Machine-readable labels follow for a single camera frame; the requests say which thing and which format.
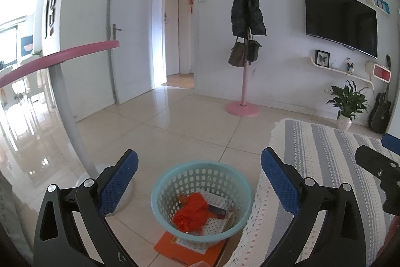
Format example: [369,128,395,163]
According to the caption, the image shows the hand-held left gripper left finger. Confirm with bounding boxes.
[33,149,140,267]

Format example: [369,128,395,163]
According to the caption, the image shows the white wavy wall shelf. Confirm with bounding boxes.
[310,56,375,89]

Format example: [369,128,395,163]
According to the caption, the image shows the white paper packet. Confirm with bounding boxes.
[200,190,231,209]

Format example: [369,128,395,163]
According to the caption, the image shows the pink coat rack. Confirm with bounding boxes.
[225,0,261,118]

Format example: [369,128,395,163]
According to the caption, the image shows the small teal wall box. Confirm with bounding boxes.
[372,0,391,12]

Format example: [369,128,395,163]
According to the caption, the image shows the brown handbag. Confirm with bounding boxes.
[228,37,248,68]

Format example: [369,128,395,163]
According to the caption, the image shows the black wall photo frames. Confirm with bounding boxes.
[44,0,59,38]

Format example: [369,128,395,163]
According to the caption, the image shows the red box with white frame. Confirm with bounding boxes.
[365,61,393,82]

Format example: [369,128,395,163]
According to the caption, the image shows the orange flat box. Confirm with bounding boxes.
[154,231,230,267]

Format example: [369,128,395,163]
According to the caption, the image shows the black coat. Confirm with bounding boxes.
[230,0,267,38]

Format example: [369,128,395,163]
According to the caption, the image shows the grey striped blanket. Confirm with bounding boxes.
[225,118,400,267]

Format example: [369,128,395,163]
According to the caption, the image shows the black handbag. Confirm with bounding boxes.
[247,39,262,62]

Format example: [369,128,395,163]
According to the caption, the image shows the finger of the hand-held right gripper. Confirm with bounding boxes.
[382,133,400,151]
[354,145,400,215]

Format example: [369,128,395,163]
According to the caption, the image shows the blue and pink wall picture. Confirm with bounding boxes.
[20,35,34,55]

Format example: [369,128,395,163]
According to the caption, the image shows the framed butterfly picture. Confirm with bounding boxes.
[314,50,331,68]

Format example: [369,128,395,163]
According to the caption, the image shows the teal plastic basket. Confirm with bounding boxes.
[151,161,254,249]

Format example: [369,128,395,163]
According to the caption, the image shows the white door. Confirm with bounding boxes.
[109,0,155,105]

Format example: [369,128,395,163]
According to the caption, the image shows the black wall television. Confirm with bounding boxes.
[303,0,379,59]

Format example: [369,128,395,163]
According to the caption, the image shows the black guitar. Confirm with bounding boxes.
[368,54,393,134]

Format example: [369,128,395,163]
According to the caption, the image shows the green potted plant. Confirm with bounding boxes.
[326,80,369,130]

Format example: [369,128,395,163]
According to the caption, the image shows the red cloth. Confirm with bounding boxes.
[173,193,209,234]

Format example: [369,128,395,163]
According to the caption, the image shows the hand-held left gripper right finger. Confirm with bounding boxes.
[261,146,366,267]

